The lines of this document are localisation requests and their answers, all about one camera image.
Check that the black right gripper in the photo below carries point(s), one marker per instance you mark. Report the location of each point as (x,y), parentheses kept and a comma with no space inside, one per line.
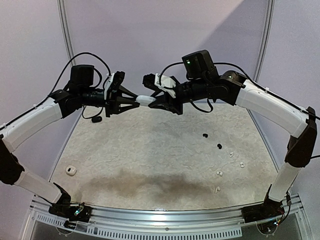
(176,99)

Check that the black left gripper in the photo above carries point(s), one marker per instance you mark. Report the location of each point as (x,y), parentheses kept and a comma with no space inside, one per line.
(111,102)

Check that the white oval charging case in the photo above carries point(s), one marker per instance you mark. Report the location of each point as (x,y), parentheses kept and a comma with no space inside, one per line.
(145,100)

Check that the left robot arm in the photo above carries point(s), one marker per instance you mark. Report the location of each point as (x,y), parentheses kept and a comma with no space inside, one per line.
(78,92)

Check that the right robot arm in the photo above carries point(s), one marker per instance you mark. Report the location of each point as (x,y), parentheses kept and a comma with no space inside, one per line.
(236,88)

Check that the black oval charging case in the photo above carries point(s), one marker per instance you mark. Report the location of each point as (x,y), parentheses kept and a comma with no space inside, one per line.
(96,119)

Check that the small white charging case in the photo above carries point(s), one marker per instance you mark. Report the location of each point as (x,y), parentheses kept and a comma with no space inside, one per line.
(70,170)

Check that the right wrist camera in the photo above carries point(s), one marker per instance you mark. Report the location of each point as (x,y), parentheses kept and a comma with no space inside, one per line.
(154,82)

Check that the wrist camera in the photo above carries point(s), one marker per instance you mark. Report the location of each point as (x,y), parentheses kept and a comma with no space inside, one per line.
(154,82)
(113,83)

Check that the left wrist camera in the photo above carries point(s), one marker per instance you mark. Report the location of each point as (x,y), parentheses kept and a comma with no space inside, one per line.
(113,83)

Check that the aluminium table front rail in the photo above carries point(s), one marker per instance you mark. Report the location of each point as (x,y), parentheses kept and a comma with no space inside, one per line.
(125,224)

